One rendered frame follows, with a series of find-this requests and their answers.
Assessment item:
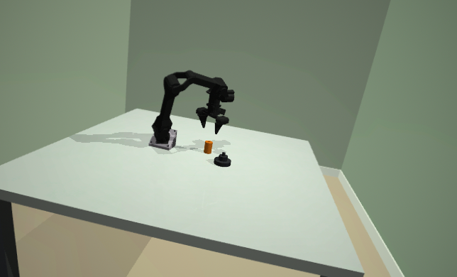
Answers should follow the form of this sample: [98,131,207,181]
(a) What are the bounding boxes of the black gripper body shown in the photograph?
[196,102,229,125]

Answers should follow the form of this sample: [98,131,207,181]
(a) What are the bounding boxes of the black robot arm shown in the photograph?
[152,70,235,144]

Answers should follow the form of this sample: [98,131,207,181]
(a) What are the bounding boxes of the dark grey round pedestal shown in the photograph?
[214,152,231,167]

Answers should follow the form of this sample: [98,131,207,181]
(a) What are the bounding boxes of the orange knob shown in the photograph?
[204,141,213,154]

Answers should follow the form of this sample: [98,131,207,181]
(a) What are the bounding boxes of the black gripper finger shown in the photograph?
[215,123,223,134]
[197,114,208,128]

